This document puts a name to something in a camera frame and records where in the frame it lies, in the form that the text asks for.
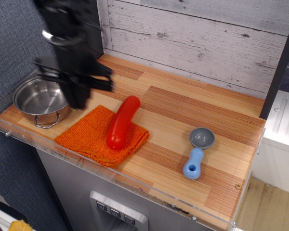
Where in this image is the clear acrylic edge guard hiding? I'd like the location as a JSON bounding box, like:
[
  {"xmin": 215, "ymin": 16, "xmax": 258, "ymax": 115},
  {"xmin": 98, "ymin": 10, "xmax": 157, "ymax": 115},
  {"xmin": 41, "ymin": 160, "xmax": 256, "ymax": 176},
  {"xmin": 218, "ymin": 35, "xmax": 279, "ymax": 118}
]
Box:
[{"xmin": 0, "ymin": 43, "xmax": 267, "ymax": 231}]

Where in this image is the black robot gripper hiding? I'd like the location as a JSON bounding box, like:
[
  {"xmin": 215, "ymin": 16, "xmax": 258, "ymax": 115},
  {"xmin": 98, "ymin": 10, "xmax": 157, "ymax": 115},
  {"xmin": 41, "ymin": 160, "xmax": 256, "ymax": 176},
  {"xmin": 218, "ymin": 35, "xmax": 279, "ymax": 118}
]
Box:
[{"xmin": 34, "ymin": 39, "xmax": 113, "ymax": 109}]

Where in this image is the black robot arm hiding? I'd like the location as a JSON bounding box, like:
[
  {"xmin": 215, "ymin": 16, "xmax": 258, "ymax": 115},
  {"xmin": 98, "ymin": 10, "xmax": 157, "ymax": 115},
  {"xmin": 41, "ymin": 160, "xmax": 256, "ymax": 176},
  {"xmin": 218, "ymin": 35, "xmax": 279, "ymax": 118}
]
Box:
[{"xmin": 34, "ymin": 0, "xmax": 113, "ymax": 109}]

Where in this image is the orange cloth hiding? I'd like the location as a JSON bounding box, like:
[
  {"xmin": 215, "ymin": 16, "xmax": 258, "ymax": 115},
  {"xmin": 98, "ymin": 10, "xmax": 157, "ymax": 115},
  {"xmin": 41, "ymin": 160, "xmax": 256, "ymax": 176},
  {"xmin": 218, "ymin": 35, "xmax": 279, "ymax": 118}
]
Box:
[{"xmin": 55, "ymin": 105, "xmax": 150, "ymax": 167}]

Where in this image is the red toy hot dog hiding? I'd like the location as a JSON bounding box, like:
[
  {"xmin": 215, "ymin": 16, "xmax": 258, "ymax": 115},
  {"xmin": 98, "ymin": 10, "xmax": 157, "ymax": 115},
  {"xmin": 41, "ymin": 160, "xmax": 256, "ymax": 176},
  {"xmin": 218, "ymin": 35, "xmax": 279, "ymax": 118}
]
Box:
[{"xmin": 107, "ymin": 95, "xmax": 141, "ymax": 150}]

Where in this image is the stainless steel pot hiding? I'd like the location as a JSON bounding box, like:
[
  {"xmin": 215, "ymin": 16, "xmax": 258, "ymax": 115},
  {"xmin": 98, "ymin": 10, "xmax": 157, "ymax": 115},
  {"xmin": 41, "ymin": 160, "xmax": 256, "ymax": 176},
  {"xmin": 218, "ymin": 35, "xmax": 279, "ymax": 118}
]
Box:
[{"xmin": 13, "ymin": 75, "xmax": 72, "ymax": 129}]

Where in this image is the silver dispenser button panel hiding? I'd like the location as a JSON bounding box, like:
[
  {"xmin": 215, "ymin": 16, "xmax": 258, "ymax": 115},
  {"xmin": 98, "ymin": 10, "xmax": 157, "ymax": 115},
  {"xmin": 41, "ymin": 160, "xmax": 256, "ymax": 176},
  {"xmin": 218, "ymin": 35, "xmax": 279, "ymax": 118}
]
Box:
[{"xmin": 90, "ymin": 190, "xmax": 149, "ymax": 231}]

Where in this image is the grey toy fridge cabinet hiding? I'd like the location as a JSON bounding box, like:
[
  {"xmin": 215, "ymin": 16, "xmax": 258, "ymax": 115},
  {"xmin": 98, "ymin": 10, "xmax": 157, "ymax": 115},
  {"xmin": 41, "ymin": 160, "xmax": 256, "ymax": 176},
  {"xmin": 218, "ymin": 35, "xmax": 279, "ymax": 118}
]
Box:
[{"xmin": 36, "ymin": 148, "xmax": 212, "ymax": 231}]

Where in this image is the white ridged cabinet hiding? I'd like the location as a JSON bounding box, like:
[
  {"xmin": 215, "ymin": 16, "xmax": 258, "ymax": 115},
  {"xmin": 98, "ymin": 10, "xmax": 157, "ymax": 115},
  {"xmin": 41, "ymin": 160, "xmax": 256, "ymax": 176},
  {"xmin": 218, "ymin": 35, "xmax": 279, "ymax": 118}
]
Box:
[{"xmin": 251, "ymin": 91, "xmax": 289, "ymax": 192}]

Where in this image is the blue grey ice cream scoop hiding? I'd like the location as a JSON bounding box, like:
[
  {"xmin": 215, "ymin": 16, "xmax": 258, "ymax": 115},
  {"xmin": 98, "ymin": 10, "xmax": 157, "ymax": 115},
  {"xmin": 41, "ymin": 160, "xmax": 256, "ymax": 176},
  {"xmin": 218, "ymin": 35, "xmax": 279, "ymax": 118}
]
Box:
[{"xmin": 183, "ymin": 127, "xmax": 215, "ymax": 180}]

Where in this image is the black vertical post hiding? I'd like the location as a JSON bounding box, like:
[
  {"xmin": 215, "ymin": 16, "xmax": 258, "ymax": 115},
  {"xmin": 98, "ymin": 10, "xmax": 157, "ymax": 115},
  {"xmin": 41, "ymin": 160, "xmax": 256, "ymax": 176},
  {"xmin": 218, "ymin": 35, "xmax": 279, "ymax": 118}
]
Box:
[{"xmin": 259, "ymin": 35, "xmax": 289, "ymax": 119}]

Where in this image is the yellow tape piece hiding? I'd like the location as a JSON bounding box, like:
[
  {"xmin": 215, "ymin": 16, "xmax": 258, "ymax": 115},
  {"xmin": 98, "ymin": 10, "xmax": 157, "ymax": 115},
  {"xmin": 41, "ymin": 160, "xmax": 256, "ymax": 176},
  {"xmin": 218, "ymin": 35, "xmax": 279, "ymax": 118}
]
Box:
[{"xmin": 8, "ymin": 220, "xmax": 34, "ymax": 231}]

